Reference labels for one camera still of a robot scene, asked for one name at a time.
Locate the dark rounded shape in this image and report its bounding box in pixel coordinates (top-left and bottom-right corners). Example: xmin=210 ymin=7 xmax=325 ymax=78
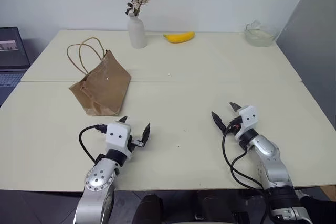
xmin=133 ymin=194 xmax=164 ymax=224

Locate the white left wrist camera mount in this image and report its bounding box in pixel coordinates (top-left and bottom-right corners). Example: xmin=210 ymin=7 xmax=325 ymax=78
xmin=105 ymin=122 xmax=132 ymax=160

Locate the yellow banana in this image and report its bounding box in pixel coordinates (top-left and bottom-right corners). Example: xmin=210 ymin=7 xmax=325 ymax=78
xmin=163 ymin=31 xmax=196 ymax=44

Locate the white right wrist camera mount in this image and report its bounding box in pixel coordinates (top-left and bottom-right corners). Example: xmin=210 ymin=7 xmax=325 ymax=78
xmin=234 ymin=105 xmax=261 ymax=141

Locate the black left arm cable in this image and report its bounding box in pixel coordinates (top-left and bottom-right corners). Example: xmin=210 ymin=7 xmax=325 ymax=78
xmin=78 ymin=123 xmax=108 ymax=164

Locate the white ceramic vase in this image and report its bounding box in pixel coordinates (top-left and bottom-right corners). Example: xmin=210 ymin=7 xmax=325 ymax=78
xmin=127 ymin=15 xmax=148 ymax=49

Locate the clear glass bowl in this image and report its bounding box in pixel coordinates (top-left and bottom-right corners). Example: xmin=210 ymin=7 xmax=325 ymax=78
xmin=244 ymin=19 xmax=280 ymax=48

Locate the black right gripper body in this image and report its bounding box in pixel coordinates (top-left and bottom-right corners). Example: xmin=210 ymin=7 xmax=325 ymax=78
xmin=223 ymin=115 xmax=243 ymax=134

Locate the grey partition panel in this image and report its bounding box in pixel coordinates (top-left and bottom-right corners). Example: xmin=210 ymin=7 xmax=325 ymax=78
xmin=272 ymin=0 xmax=336 ymax=132

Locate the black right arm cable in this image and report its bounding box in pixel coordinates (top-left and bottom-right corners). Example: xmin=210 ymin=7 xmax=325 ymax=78
xmin=222 ymin=119 xmax=266 ymax=190

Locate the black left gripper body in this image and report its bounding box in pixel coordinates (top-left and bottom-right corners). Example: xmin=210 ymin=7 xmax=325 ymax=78
xmin=128 ymin=134 xmax=145 ymax=154

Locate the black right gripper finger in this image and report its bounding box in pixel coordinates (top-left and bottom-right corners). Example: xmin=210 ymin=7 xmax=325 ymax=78
xmin=211 ymin=111 xmax=225 ymax=132
xmin=229 ymin=102 xmax=243 ymax=113

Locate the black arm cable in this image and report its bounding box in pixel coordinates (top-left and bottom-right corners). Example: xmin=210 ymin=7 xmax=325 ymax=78
xmin=78 ymin=123 xmax=108 ymax=164
xmin=222 ymin=119 xmax=266 ymax=190

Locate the brown paper bag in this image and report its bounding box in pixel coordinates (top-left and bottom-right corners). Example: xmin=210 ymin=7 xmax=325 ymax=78
xmin=66 ymin=37 xmax=132 ymax=117

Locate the dark grey laptop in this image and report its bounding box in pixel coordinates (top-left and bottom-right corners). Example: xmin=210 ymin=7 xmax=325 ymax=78
xmin=0 ymin=26 xmax=32 ymax=107

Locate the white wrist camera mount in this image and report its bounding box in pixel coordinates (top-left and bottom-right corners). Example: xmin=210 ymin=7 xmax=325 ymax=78
xmin=234 ymin=105 xmax=261 ymax=141
xmin=105 ymin=122 xmax=132 ymax=160

